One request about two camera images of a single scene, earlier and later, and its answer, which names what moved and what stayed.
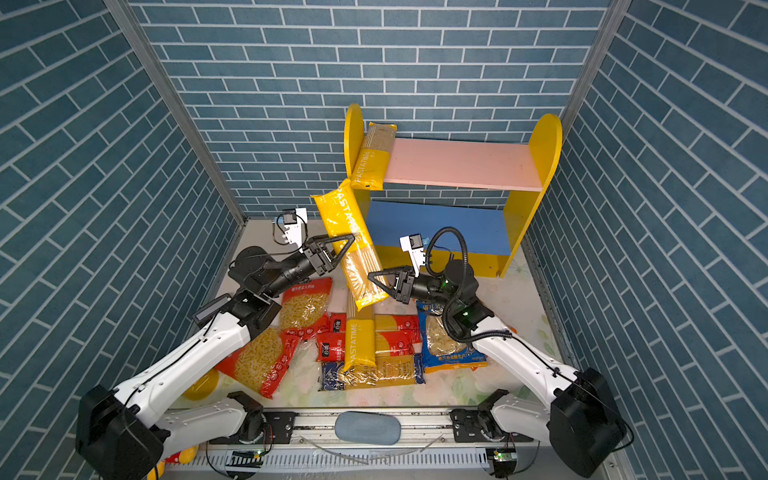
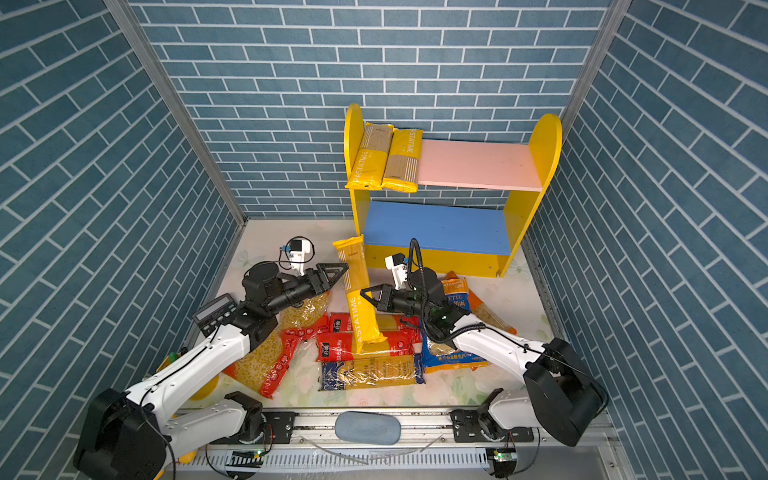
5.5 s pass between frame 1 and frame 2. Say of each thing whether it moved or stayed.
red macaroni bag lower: stayed
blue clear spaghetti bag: stayed
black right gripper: moved
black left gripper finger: moved
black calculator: stayed
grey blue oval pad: stayed
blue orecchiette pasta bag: stayed
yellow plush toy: stayed
